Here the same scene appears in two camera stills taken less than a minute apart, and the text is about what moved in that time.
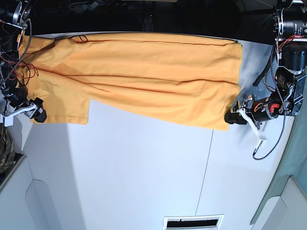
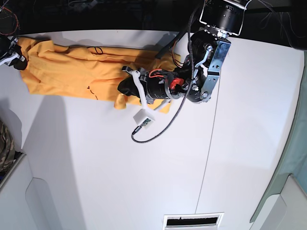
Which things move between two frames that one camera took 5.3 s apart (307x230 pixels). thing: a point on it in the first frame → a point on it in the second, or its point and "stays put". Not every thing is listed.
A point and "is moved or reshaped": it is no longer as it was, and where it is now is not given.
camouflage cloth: (7, 156) stays put
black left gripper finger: (39, 117) → (18, 64)
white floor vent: (193, 222) stays put
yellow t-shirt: (193, 79) is moved or reshaped
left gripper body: (30, 109) → (15, 57)
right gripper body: (245, 107) → (147, 86)
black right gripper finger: (235, 118) → (128, 87)
